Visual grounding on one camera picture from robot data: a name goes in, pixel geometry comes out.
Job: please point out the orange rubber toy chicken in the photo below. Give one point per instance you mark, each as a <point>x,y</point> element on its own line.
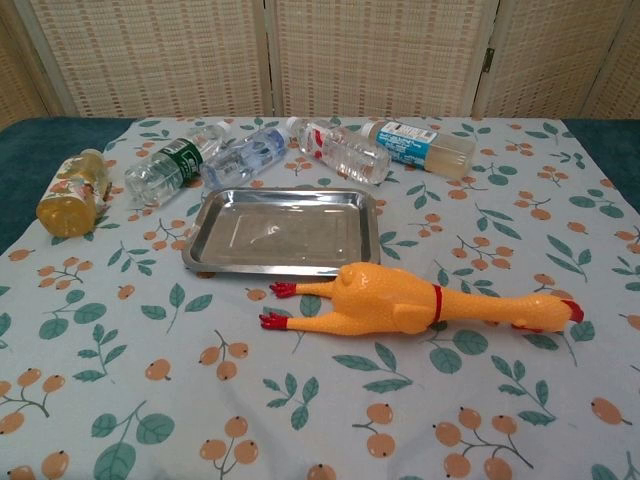
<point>370,305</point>

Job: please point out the rectangular metal tray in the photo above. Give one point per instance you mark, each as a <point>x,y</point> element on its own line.
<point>280,230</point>

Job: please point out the clear water bottle red label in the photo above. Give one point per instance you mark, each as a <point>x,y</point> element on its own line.
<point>350,155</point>

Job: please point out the blue tinted water bottle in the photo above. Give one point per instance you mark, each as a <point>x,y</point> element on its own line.
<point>240,160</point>

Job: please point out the tea bottle blue label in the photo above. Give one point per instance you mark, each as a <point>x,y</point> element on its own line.
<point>425,147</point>

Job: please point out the clear water bottle green label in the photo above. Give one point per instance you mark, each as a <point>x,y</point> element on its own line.
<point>160,172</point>

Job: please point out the floral print tablecloth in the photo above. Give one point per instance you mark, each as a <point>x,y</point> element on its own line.
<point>150,350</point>

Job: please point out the yellow juice bottle floral label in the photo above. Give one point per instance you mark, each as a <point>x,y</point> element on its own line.
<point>70,200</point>

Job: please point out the woven folding screen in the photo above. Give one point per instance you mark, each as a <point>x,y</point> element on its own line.
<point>150,50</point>

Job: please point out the teal padded table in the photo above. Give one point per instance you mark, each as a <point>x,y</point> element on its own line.
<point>20,165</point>

